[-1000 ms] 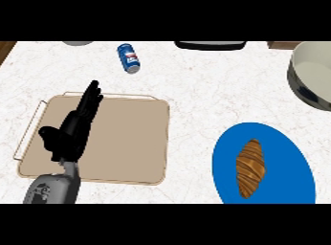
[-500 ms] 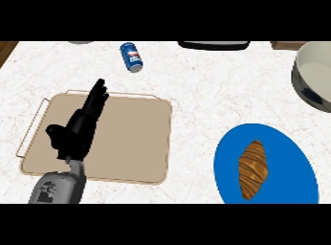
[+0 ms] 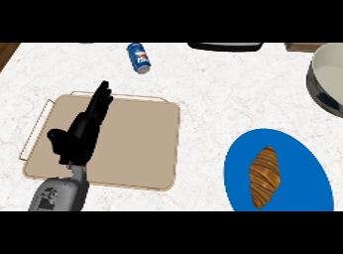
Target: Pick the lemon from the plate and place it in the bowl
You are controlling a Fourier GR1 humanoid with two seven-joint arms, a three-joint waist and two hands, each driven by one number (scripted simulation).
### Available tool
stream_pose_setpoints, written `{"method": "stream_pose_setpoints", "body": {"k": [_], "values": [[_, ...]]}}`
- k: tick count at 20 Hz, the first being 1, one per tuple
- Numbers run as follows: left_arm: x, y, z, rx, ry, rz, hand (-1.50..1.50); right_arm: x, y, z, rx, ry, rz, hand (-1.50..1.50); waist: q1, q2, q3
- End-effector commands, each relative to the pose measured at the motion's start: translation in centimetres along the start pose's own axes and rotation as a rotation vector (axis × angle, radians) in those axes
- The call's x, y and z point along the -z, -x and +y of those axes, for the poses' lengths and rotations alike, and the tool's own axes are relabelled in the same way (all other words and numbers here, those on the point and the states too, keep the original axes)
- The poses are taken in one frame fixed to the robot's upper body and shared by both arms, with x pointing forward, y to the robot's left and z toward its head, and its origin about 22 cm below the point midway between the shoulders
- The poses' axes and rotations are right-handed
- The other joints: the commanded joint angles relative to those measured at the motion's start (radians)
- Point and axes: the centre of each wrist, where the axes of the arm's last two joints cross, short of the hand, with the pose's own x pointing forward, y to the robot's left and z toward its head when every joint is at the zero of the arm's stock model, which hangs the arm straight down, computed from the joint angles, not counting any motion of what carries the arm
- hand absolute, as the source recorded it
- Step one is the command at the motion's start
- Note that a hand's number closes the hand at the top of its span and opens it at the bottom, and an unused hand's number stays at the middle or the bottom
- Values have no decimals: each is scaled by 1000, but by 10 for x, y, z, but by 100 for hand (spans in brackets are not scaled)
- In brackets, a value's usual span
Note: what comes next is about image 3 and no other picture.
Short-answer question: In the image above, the brown croissant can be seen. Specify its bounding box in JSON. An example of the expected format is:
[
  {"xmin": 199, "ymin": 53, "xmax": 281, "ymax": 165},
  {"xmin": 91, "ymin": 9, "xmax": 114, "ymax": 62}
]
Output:
[{"xmin": 249, "ymin": 146, "xmax": 281, "ymax": 210}]

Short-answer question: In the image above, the beige cutting board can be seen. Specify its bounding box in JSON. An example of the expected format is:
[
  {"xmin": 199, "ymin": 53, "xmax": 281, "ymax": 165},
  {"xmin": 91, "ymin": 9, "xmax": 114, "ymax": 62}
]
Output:
[{"xmin": 18, "ymin": 90, "xmax": 182, "ymax": 192}]

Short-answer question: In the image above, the white bowl with dark outside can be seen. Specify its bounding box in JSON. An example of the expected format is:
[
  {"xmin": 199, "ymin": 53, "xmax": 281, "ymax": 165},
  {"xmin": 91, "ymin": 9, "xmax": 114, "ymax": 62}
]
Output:
[{"xmin": 305, "ymin": 43, "xmax": 343, "ymax": 121}]

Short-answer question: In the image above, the blue soda can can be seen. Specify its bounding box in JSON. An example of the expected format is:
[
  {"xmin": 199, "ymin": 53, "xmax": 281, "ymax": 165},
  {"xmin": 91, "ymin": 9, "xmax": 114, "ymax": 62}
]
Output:
[{"xmin": 125, "ymin": 42, "xmax": 153, "ymax": 74}]

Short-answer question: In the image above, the blue plate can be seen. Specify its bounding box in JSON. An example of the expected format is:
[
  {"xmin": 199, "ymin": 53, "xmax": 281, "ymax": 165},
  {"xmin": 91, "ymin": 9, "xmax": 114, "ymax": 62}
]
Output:
[{"xmin": 224, "ymin": 128, "xmax": 336, "ymax": 212}]

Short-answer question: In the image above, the brown wooden box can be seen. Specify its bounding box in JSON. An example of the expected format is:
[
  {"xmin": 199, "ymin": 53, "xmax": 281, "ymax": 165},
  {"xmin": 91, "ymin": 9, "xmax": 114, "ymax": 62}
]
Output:
[{"xmin": 283, "ymin": 42, "xmax": 327, "ymax": 54}]

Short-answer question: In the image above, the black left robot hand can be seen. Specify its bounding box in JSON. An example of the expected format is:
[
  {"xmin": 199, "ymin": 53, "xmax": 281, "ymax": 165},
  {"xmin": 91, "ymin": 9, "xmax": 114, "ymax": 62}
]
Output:
[{"xmin": 46, "ymin": 79, "xmax": 114, "ymax": 167}]

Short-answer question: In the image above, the black appliance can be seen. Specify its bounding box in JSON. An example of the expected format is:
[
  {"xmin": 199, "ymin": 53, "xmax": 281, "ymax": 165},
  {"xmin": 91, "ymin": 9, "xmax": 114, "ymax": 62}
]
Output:
[{"xmin": 187, "ymin": 42, "xmax": 265, "ymax": 53}]

